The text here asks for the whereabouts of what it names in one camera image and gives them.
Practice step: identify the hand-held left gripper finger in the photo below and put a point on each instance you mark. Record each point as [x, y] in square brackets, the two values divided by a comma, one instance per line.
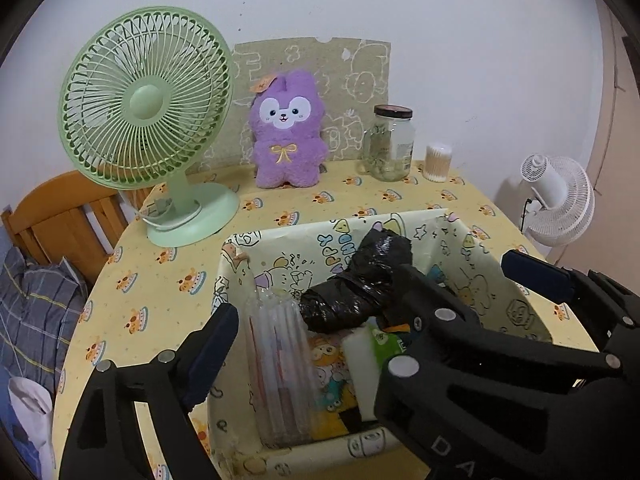
[212, 355]

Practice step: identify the printed cardboard board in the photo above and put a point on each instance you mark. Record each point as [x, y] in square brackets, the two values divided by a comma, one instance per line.
[350, 75]

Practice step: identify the glass jar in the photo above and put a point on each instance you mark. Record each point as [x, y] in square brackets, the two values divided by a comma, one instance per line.
[392, 145]

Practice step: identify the cotton swab container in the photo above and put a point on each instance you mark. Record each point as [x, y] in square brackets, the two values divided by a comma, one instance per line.
[438, 162]

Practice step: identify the black plastic bag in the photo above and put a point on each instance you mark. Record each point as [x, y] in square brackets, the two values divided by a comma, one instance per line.
[345, 300]

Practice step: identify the cartoon print tissue packet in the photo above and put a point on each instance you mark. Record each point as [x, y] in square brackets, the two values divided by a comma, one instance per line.
[330, 375]

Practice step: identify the green desk fan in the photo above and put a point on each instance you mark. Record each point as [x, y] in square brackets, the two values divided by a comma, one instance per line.
[145, 105]

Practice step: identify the grey plaid bedding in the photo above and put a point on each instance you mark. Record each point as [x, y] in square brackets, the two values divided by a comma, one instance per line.
[35, 305]

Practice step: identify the white plastic bag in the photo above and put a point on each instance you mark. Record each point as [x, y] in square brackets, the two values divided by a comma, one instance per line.
[30, 405]

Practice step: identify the purple plush bunny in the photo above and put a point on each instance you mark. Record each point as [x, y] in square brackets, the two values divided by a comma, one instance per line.
[285, 125]

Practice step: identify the white standing fan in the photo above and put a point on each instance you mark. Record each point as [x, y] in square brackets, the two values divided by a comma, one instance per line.
[555, 200]

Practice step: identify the green packet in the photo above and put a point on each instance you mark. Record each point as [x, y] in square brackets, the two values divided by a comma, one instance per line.
[387, 345]

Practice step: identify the yellow printed tablecloth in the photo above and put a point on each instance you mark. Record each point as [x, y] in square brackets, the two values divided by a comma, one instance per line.
[165, 285]

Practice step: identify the white tissue packet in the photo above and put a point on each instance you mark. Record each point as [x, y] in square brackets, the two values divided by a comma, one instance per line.
[357, 360]

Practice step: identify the cartoon print storage box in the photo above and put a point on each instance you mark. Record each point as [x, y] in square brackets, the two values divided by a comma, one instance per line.
[280, 260]

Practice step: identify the wooden chair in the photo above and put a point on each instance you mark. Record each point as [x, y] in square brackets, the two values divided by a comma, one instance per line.
[55, 215]

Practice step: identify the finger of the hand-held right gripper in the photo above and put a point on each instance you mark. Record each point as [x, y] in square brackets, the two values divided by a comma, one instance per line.
[537, 272]
[425, 340]

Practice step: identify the clear pink plastic pouch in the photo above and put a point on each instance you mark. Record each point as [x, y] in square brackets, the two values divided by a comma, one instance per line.
[280, 360]

